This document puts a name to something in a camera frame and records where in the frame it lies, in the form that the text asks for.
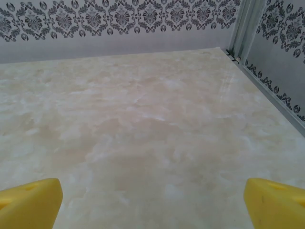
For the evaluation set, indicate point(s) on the aluminium frame post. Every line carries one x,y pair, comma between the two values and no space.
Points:
247,28

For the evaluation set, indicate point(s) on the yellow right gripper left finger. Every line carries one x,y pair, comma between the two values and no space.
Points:
28,207

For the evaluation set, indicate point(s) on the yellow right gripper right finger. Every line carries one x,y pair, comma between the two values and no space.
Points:
276,207

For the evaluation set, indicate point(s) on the aluminium frame side rail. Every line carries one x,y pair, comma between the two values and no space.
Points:
274,96

